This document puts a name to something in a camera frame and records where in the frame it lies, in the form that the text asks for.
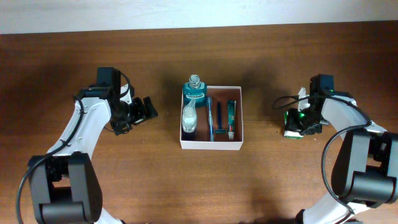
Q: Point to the blue disposable razor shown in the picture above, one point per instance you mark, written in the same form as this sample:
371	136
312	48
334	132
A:
219	129

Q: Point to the clear pump sanitizer bottle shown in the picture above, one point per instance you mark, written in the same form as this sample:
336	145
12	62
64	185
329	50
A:
189	121

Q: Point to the white cardboard box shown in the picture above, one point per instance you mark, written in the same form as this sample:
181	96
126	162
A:
202	141

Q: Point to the teal mouthwash bottle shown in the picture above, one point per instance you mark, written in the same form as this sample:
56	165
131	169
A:
195	89

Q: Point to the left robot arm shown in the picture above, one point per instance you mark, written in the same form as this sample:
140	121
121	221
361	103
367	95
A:
63	183

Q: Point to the green white soap packet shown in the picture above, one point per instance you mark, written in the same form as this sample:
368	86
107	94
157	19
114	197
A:
290	134

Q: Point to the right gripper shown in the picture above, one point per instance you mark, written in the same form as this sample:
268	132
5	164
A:
315	130

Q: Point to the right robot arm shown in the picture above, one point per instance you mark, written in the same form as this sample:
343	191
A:
359	162

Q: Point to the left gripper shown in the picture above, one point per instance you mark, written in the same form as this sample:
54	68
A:
142	113

